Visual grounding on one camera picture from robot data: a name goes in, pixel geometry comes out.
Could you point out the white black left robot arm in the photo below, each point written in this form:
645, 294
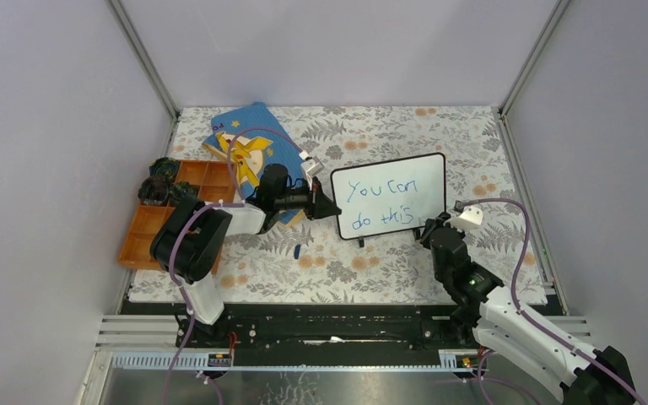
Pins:
188, 244

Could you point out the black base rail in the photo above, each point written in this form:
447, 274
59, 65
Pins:
266, 325

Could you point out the blue Pikachu cloth bag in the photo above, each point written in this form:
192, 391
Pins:
262, 159

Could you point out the white whiteboard black frame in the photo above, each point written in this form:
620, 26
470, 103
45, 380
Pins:
389, 196

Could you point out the dark patterned cloth roll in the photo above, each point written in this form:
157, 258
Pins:
165, 167
154, 191
179, 190

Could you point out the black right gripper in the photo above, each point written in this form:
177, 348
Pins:
429, 224

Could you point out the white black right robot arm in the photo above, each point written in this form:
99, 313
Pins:
573, 371

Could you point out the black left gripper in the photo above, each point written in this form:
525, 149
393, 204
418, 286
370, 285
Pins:
324, 207

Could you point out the aluminium frame post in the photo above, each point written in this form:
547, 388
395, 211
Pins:
551, 24
141, 54

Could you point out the orange wooden compartment tray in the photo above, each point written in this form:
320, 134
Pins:
213, 181

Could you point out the aluminium frame post left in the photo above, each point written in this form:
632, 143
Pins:
141, 54

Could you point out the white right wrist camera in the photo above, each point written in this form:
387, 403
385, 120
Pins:
469, 217

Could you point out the aluminium frame post right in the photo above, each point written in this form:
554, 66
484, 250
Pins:
551, 24

